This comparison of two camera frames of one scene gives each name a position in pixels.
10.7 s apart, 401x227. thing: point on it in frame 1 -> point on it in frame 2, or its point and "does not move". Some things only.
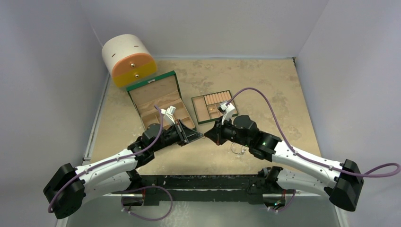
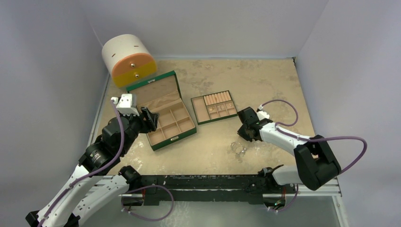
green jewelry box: [163, 91] does not move
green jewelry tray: [206, 106] does not move
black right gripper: [222, 133] -> [246, 131]
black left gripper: [186, 135] -> [150, 122]
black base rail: [156, 188] does not move
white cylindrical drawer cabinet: [128, 59] does not move
